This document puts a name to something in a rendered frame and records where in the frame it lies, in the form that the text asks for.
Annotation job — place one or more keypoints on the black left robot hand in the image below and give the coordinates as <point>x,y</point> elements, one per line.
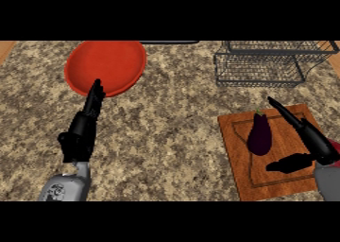
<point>80,135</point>

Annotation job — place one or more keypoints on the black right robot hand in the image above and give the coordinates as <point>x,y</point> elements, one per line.
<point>312,138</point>

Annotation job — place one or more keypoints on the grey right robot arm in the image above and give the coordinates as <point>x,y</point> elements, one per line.
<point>332,184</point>

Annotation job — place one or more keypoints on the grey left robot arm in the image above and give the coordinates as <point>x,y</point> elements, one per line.
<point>64,186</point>

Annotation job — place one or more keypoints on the dark purple eggplant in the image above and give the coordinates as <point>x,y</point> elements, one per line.
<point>259,135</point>

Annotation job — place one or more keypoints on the brown wooden cutting board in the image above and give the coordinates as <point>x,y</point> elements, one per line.
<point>241,157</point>

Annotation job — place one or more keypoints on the red oval plate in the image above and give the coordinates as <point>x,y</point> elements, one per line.
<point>106,67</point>

